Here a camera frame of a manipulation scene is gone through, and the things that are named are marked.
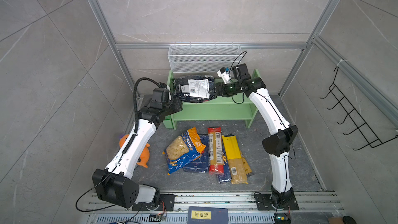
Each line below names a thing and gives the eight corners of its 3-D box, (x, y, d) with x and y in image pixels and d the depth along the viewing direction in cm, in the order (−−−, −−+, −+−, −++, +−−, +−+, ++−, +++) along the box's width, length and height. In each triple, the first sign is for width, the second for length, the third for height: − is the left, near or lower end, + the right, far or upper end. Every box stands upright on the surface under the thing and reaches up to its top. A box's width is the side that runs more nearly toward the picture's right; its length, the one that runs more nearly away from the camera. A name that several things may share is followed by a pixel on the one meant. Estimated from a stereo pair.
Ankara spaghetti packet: (247, 177, 83) (248, 175, 80) (237, 157, 90) (238, 155, 88) (252, 175, 84) (253, 174, 81) (242, 155, 91) (243, 153, 88)
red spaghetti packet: (209, 175, 83) (209, 172, 79) (208, 131, 100) (208, 127, 96) (223, 175, 83) (224, 172, 79) (219, 131, 100) (220, 127, 96)
